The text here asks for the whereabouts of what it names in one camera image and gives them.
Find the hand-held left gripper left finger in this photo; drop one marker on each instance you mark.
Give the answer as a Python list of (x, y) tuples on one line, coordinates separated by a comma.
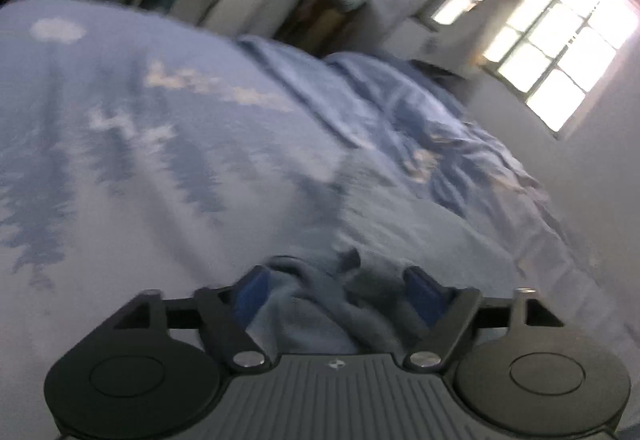
[(252, 292)]

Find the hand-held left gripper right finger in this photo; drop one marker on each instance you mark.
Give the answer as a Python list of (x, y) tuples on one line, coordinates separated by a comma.
[(425, 292)]

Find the crumpled blue quilt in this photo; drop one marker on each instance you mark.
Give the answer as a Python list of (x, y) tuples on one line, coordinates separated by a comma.
[(425, 130)]

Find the bed with blue sheet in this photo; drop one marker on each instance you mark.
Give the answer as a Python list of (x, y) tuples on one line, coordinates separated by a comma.
[(125, 160)]

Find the window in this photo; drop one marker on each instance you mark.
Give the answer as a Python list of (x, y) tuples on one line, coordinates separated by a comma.
[(545, 25)]

